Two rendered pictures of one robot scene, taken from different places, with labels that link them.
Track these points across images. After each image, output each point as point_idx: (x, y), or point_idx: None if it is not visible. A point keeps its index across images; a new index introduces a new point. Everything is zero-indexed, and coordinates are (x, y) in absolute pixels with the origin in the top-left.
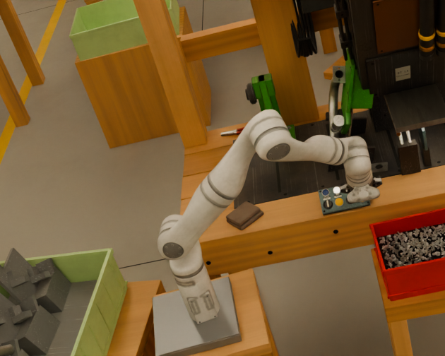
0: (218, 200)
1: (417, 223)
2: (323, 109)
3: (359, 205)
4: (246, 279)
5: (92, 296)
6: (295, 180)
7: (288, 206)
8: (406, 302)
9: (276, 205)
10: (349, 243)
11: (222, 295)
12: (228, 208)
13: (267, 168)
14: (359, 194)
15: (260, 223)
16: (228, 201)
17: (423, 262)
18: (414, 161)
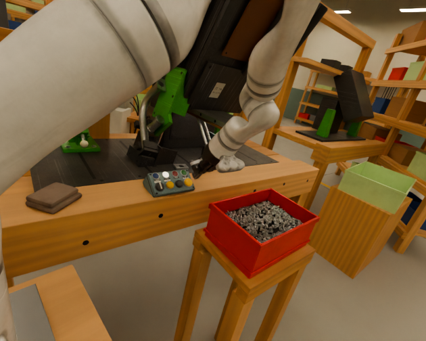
0: (145, 37)
1: (239, 203)
2: (109, 134)
3: (186, 189)
4: (66, 282)
5: None
6: (108, 170)
7: (110, 190)
8: (263, 277)
9: (95, 189)
10: (168, 227)
11: (26, 325)
12: (24, 192)
13: (72, 160)
14: (230, 164)
15: (80, 206)
16: (163, 62)
17: (285, 233)
18: None
